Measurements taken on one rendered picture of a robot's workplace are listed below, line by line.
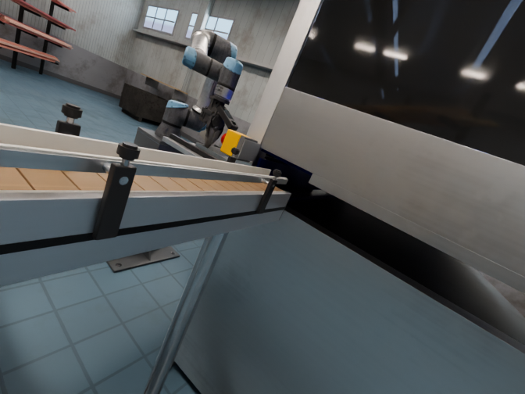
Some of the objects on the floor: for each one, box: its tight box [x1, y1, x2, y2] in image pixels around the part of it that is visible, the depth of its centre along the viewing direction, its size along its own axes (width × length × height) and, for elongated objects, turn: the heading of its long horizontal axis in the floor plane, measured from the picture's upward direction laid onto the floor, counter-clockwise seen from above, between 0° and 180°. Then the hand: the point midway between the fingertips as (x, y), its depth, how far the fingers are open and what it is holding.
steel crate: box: [119, 83, 168, 126], centre depth 668 cm, size 91×107×74 cm
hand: (208, 145), depth 104 cm, fingers closed, pressing on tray
